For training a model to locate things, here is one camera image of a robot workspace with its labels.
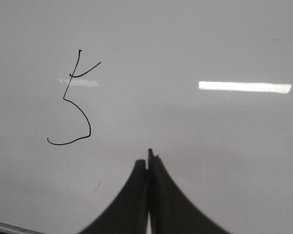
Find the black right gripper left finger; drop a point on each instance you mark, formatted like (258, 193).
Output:
(128, 212)

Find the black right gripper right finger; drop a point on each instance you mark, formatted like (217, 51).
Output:
(171, 212)

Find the white whiteboard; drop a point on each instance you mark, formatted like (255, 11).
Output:
(87, 87)

